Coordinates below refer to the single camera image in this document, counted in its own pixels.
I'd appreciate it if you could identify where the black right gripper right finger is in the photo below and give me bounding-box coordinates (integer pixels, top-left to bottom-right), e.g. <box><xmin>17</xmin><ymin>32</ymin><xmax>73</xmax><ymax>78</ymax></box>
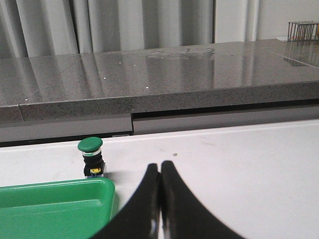
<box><xmin>161</xmin><ymin>161</ymin><xmax>242</xmax><ymax>239</ymax></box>

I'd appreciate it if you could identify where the wire rack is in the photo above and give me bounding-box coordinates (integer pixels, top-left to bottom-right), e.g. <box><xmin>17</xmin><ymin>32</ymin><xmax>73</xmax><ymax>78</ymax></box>
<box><xmin>287</xmin><ymin>20</ymin><xmax>319</xmax><ymax>41</ymax></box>

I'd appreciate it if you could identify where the grey stone counter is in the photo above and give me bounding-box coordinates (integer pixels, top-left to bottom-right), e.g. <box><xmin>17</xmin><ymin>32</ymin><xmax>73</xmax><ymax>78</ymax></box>
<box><xmin>0</xmin><ymin>39</ymin><xmax>319</xmax><ymax>147</ymax></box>

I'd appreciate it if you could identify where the green mushroom push button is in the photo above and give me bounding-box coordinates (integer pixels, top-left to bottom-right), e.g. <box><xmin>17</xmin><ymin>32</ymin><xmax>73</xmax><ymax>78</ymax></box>
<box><xmin>77</xmin><ymin>136</ymin><xmax>105</xmax><ymax>178</ymax></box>

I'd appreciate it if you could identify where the white curtain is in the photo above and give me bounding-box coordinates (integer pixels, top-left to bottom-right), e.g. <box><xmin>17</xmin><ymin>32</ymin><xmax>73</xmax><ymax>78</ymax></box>
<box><xmin>0</xmin><ymin>0</ymin><xmax>215</xmax><ymax>58</ymax></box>

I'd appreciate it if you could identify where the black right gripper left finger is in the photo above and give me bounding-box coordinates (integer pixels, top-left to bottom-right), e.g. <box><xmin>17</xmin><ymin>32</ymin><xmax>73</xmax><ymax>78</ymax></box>
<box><xmin>92</xmin><ymin>163</ymin><xmax>160</xmax><ymax>239</ymax></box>

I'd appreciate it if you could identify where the green plastic tray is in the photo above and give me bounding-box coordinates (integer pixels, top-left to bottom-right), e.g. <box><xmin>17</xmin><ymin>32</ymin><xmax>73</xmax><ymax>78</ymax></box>
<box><xmin>0</xmin><ymin>177</ymin><xmax>115</xmax><ymax>239</ymax></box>

